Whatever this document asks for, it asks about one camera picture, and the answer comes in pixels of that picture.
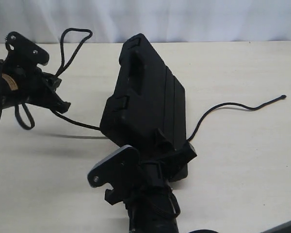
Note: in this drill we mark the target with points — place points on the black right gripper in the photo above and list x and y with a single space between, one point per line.
167 163

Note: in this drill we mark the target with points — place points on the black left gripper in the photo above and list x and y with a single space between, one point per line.
37 88

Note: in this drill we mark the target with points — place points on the black plastic tool case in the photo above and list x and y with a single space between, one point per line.
147 96

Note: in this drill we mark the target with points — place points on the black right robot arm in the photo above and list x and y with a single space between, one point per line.
154 209

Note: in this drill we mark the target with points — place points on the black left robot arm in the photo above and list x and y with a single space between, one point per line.
34 87

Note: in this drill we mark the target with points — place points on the white backdrop curtain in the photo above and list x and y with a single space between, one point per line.
114 21

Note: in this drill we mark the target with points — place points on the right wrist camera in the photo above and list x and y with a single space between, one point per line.
118 169

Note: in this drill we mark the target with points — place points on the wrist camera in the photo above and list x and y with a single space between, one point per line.
118 169
26 49

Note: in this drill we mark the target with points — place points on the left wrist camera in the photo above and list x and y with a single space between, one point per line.
26 49

